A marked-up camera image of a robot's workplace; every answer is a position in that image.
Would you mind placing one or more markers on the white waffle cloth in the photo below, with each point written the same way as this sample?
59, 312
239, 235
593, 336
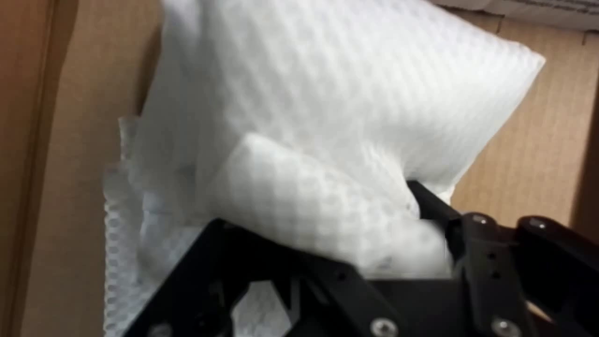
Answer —
338, 95
123, 250

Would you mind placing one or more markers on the shallow white cardboard box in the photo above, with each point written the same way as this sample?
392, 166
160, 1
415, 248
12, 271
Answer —
76, 125

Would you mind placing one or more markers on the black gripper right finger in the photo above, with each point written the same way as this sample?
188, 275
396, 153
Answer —
531, 275

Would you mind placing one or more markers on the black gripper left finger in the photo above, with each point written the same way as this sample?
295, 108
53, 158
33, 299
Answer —
199, 293

